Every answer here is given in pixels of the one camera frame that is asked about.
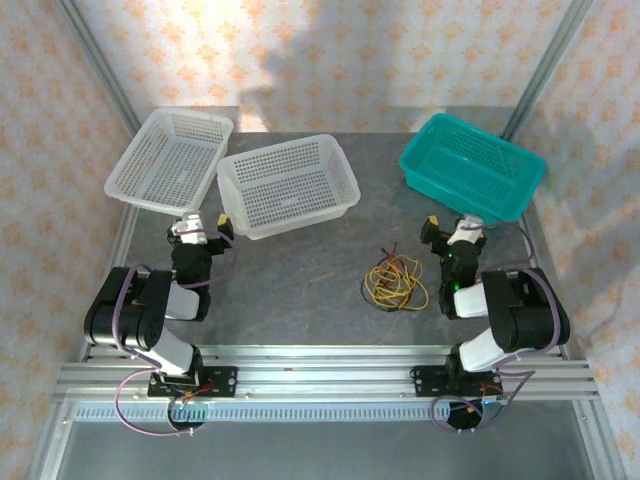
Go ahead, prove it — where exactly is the teal plastic mesh basket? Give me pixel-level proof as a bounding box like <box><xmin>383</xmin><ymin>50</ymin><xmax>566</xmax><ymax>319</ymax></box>
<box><xmin>397</xmin><ymin>112</ymin><xmax>547</xmax><ymax>229</ymax></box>

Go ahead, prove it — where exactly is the white plastic mesh basket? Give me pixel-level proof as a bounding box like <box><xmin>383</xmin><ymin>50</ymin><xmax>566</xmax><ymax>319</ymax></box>
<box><xmin>103</xmin><ymin>107</ymin><xmax>234</xmax><ymax>212</ymax></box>
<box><xmin>215</xmin><ymin>133</ymin><xmax>362</xmax><ymax>241</ymax></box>

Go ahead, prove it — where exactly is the base electronics board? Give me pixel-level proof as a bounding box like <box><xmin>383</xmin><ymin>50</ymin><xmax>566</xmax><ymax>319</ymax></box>
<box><xmin>167</xmin><ymin>398</ymin><xmax>214</xmax><ymax>435</ymax></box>
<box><xmin>446</xmin><ymin>393</ymin><xmax>510</xmax><ymax>434</ymax></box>

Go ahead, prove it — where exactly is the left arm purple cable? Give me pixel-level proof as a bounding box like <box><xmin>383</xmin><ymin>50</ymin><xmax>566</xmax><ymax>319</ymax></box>
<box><xmin>110</xmin><ymin>228</ymin><xmax>237</xmax><ymax>437</ymax></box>

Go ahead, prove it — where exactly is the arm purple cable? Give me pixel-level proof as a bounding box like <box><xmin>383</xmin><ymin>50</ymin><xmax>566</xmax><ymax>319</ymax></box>
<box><xmin>430</xmin><ymin>223</ymin><xmax>564</xmax><ymax>435</ymax></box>
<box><xmin>110</xmin><ymin>228</ymin><xmax>237</xmax><ymax>437</ymax></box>

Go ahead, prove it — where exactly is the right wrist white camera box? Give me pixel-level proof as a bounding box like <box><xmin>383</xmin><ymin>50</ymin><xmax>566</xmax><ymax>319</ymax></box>
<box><xmin>448</xmin><ymin>213</ymin><xmax>485</xmax><ymax>247</ymax></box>

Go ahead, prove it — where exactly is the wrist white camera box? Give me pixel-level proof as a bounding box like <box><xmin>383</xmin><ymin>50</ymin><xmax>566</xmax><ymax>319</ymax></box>
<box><xmin>448</xmin><ymin>213</ymin><xmax>485</xmax><ymax>247</ymax></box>
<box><xmin>172</xmin><ymin>211</ymin><xmax>206</xmax><ymax>246</ymax></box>

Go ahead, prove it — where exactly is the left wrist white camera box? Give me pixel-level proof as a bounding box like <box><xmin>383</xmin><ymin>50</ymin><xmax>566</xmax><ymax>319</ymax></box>
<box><xmin>172</xmin><ymin>211</ymin><xmax>206</xmax><ymax>246</ymax></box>

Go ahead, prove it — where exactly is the aluminium table side rail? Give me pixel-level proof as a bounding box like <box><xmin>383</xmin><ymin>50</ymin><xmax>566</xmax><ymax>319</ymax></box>
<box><xmin>77</xmin><ymin>207</ymin><xmax>144</xmax><ymax>361</ymax></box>
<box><xmin>519</xmin><ymin>207</ymin><xmax>571</xmax><ymax>360</ymax></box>

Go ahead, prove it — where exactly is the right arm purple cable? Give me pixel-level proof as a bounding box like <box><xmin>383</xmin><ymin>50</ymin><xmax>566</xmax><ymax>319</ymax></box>
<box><xmin>430</xmin><ymin>223</ymin><xmax>564</xmax><ymax>435</ymax></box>

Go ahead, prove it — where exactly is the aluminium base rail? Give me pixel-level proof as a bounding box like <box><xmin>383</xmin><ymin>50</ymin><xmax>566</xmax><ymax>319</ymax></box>
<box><xmin>58</xmin><ymin>343</ymin><xmax>599</xmax><ymax>404</ymax></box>

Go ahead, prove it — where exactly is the grey slotted cable duct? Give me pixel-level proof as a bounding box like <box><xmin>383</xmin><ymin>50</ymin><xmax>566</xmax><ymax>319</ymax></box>
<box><xmin>72</xmin><ymin>402</ymin><xmax>484</xmax><ymax>423</ymax></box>

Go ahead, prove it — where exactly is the aluminium frame post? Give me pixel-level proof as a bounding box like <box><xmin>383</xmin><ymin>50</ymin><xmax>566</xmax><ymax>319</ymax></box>
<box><xmin>499</xmin><ymin>0</ymin><xmax>596</xmax><ymax>144</ymax></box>
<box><xmin>52</xmin><ymin>0</ymin><xmax>146</xmax><ymax>135</ymax></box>

